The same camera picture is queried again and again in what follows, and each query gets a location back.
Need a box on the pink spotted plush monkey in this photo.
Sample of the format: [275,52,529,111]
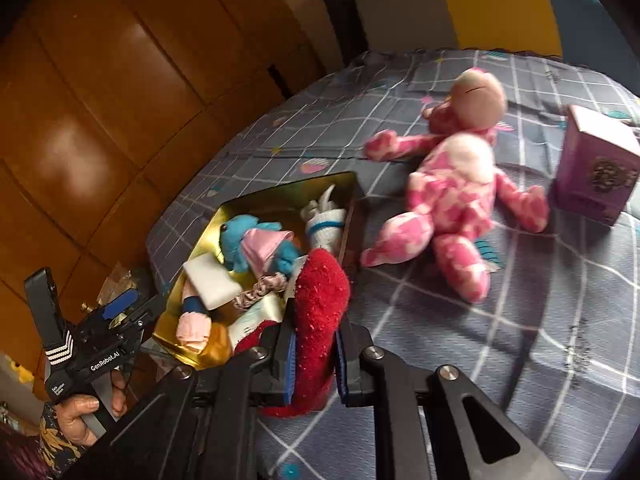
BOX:
[360,67,551,303]

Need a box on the blue plush toy pink scarf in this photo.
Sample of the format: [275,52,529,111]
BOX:
[220,214,301,276]

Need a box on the blue yellow grey headboard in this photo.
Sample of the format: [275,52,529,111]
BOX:
[350,0,636,68]

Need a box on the pink sock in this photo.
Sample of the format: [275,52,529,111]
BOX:
[175,280,217,356]

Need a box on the brown wooden wardrobe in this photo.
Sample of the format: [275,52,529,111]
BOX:
[0,0,326,376]

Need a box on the purple cardboard box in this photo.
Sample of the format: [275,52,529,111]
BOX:
[550,105,640,228]

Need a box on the red fuzzy sock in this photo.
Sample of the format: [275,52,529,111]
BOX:
[234,249,351,420]

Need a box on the brown satin scrunchie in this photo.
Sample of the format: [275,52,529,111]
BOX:
[232,271,296,311]

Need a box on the gold metal tin box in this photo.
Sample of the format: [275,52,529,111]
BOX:
[152,171,361,373]

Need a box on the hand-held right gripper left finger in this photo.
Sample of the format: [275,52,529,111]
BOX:
[65,321,297,480]

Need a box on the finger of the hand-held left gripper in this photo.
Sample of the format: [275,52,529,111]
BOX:
[116,317,153,367]
[80,287,168,333]

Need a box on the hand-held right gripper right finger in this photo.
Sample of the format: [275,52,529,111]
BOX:
[334,322,571,480]

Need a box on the person's left hand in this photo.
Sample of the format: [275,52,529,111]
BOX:
[52,372,128,446]

